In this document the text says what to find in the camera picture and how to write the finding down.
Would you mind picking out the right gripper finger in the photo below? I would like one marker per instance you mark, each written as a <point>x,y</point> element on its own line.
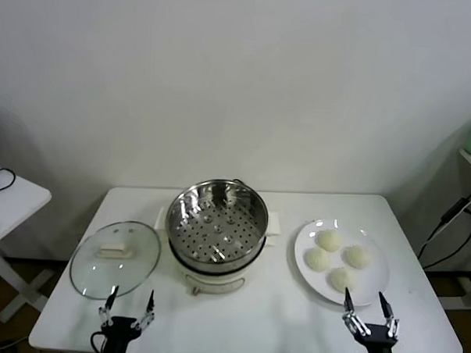
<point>390,322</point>
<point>350,316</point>

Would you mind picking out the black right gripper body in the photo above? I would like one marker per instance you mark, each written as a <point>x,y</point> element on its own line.
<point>377,337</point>

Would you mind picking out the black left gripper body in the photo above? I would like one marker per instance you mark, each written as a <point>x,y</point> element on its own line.
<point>121,327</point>

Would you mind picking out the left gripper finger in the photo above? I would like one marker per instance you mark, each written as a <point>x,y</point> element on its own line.
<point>148,315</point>
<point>105,313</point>

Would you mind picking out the white steamed baozi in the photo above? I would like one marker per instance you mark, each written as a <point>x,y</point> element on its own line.
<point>339,280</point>
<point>317,261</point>
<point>357,257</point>
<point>329,241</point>

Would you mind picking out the glass pot lid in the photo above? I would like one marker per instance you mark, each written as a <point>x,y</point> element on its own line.
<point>135,234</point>

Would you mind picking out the steel steamer pot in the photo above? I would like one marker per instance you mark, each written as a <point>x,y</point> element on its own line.
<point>215,281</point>

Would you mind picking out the steel steamer basket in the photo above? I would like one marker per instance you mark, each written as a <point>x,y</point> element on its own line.
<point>201,237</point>

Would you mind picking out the white plate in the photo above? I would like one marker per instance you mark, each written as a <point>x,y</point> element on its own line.
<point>372,278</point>

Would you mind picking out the white side table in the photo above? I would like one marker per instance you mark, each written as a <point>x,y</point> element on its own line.
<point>17,202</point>

